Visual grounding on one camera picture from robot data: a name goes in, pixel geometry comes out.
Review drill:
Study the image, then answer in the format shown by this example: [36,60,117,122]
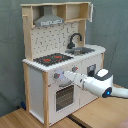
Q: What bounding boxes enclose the black stovetop red burners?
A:
[34,53,70,66]

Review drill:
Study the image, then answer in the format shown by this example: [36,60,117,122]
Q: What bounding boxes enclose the white oven door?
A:
[49,84,79,125]

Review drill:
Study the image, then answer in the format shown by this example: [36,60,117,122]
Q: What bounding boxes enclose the white wooden toy kitchen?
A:
[22,2,105,127]

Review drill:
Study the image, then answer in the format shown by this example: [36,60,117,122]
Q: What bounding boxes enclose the black toy faucet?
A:
[67,33,82,49]

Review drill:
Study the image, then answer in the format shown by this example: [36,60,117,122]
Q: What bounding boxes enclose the right grey stove knob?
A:
[72,66,78,72]

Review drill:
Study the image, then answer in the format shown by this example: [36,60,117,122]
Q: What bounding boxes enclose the grey ice dispenser panel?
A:
[87,65,96,77]

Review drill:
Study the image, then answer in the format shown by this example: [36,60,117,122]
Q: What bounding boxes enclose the left grey stove knob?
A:
[54,73,60,79]

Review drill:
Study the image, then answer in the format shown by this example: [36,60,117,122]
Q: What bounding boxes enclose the grey stove knob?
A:
[54,73,60,79]
[72,66,78,72]

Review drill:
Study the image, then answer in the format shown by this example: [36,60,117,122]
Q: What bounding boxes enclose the white microwave door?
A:
[88,3,94,22]

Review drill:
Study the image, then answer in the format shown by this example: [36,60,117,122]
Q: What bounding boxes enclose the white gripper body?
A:
[64,71,87,88]

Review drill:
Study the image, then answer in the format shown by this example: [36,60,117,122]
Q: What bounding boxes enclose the grey range hood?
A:
[34,5,64,27]

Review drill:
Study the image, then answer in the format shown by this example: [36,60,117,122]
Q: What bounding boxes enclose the grey toy sink basin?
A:
[65,47,95,56]

